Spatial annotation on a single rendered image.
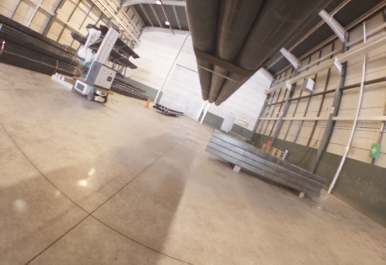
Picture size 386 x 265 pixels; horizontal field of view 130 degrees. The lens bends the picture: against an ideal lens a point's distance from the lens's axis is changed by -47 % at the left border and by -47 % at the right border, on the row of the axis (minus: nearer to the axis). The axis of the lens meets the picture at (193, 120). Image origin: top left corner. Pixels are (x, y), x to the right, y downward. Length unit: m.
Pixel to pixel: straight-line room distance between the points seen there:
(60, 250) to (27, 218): 0.19
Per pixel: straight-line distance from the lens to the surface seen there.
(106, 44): 4.39
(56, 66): 5.74
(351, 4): 10.58
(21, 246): 0.74
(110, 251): 0.78
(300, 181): 3.60
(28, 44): 5.23
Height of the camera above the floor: 0.62
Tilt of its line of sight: 2 degrees down
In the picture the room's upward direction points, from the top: 24 degrees clockwise
